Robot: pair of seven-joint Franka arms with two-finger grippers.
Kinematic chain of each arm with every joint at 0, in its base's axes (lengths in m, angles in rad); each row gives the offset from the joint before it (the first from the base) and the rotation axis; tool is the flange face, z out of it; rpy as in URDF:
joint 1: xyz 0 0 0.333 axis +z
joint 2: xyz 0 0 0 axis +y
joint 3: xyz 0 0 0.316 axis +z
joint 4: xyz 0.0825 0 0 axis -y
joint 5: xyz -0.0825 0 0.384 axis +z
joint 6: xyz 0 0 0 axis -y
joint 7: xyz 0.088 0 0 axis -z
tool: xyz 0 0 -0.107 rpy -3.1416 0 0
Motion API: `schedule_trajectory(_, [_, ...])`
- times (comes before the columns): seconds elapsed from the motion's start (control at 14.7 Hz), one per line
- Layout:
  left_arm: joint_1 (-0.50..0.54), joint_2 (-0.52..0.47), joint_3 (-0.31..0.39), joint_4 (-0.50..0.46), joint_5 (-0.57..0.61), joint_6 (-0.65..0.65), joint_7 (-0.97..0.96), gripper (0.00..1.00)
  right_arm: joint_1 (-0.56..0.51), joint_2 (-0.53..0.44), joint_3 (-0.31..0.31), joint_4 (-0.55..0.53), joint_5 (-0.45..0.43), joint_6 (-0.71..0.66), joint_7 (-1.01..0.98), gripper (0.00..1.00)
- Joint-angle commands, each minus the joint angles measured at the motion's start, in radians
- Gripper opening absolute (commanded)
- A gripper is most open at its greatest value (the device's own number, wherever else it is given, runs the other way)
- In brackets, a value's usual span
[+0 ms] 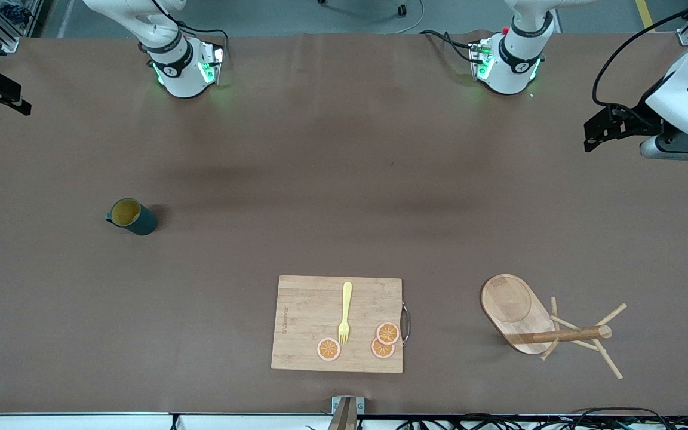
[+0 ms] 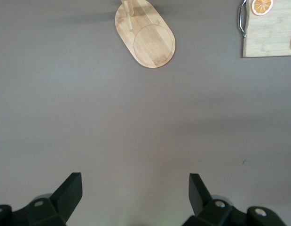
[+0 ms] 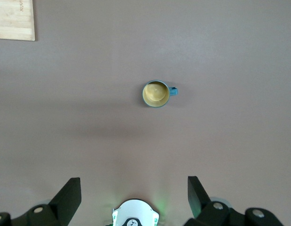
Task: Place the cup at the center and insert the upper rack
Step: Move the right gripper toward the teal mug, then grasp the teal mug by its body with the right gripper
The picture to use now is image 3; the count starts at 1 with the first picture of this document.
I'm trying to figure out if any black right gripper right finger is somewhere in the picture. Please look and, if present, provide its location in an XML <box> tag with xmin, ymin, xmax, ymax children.
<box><xmin>185</xmin><ymin>175</ymin><xmax>285</xmax><ymax>226</ymax></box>

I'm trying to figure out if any wooden cutting board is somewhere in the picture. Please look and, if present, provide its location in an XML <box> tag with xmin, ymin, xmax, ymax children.
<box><xmin>0</xmin><ymin>0</ymin><xmax>36</xmax><ymax>41</ymax></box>

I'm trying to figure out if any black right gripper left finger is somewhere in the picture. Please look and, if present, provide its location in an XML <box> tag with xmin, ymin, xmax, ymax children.
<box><xmin>0</xmin><ymin>177</ymin><xmax>82</xmax><ymax>226</ymax></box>

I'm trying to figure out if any teal cup yellow inside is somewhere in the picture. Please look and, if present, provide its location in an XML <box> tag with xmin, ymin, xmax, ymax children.
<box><xmin>142</xmin><ymin>80</ymin><xmax>179</xmax><ymax>109</ymax></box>

